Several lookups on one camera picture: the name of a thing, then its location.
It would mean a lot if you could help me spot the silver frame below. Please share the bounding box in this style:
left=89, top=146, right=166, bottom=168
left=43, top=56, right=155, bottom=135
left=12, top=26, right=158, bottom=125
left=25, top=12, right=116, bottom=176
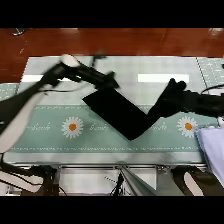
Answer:
left=0, top=161, right=224, bottom=197

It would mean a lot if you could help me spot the pale lavender garment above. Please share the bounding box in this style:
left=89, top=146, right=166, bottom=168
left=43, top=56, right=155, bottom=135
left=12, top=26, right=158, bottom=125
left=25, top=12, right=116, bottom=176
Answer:
left=194, top=126, right=224, bottom=188

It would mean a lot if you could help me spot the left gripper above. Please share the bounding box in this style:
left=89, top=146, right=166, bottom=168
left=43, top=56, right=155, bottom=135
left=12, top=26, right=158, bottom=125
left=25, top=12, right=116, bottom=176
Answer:
left=94, top=69, right=120, bottom=91

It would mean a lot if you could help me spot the black cable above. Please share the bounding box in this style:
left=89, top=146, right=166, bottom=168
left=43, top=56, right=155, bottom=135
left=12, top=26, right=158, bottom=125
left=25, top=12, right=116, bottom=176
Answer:
left=105, top=171, right=126, bottom=197
left=42, top=84, right=98, bottom=94
left=199, top=83, right=224, bottom=96

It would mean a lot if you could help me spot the black garment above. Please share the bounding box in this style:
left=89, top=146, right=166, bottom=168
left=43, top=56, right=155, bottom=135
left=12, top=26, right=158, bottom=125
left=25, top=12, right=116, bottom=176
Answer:
left=81, top=87, right=175, bottom=142

